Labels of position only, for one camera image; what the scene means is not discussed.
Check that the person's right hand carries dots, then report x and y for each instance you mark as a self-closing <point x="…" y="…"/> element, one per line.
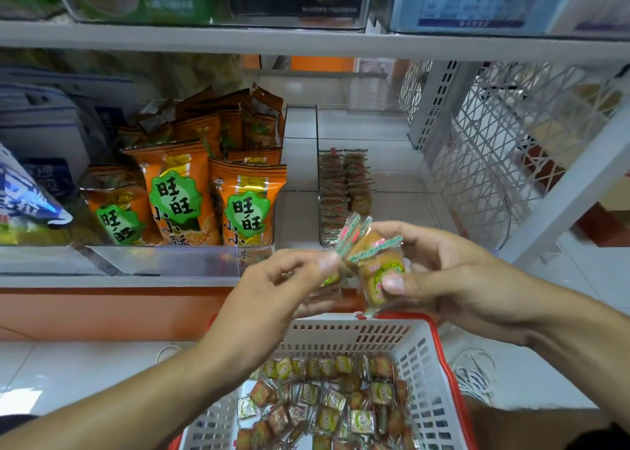
<point x="472" y="282"/>

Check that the person's left hand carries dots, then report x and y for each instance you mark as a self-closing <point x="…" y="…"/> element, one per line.
<point x="266" y="312"/>

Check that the white basket with red rim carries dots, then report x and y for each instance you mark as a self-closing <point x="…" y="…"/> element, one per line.
<point x="438" y="366"/>

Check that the bundle of snack packets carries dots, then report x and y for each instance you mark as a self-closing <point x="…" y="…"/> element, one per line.
<point x="374" y="263"/>

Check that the pile of small snack packets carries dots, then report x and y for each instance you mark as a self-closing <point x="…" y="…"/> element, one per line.
<point x="330" y="405"/>

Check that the row of small snack packets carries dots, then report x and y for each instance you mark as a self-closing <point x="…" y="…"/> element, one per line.
<point x="335" y="194"/>

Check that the white metal shelf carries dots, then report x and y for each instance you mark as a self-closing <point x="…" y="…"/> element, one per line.
<point x="295" y="43"/>

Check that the person's left forearm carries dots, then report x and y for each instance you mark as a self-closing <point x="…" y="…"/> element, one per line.
<point x="118" y="405"/>

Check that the person's right shoe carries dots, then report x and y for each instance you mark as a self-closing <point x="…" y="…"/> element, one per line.
<point x="474" y="376"/>

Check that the person's shoe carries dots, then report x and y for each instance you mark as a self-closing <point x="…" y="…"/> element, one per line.
<point x="474" y="376"/>
<point x="169" y="351"/>

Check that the person's left shoe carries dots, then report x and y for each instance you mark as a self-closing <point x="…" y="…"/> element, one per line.
<point x="169" y="351"/>

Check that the clear plastic shelf front guard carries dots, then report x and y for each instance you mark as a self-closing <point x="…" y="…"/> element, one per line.
<point x="167" y="261"/>

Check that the person's right leg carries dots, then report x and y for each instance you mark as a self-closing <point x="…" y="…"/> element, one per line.
<point x="532" y="427"/>

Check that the orange shelf base panel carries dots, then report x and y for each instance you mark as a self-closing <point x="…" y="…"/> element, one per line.
<point x="98" y="315"/>

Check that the group of orange snack bags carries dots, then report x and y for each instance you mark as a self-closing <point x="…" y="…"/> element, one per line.
<point x="177" y="199"/>

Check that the white perforated side panel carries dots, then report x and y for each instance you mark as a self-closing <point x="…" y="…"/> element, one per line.
<point x="502" y="139"/>

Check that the blue white snack bag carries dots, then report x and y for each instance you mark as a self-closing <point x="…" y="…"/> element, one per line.
<point x="25" y="194"/>

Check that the blue product box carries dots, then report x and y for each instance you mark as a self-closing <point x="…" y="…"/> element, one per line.
<point x="482" y="2"/>

